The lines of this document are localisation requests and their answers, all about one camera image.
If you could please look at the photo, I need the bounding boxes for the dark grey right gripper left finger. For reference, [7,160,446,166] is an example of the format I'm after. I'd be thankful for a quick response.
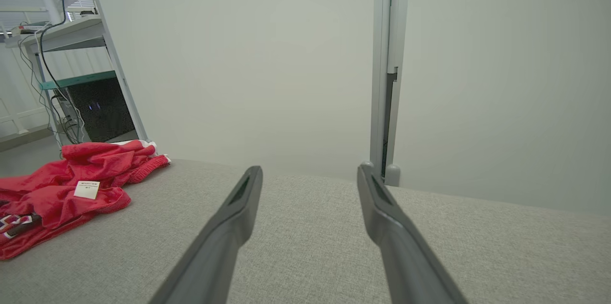
[148,166,263,304]

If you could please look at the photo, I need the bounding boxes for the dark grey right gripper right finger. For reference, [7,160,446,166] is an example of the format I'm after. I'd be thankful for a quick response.
[357,163,468,304]

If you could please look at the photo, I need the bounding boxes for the red shorts with logo patch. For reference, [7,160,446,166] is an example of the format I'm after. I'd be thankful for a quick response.
[0,163,132,261]

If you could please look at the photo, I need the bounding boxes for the black computer tower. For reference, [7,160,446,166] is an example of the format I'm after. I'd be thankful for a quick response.
[64,77,139,143]

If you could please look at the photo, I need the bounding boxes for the white partition panel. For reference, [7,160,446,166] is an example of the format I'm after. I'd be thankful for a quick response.
[394,0,611,219]
[84,0,382,183]

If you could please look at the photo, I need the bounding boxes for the grey partition joint post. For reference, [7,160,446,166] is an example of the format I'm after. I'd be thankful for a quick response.
[370,0,411,188]

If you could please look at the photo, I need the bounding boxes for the black hanging power cable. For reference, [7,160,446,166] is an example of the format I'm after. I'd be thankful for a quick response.
[38,0,79,145]

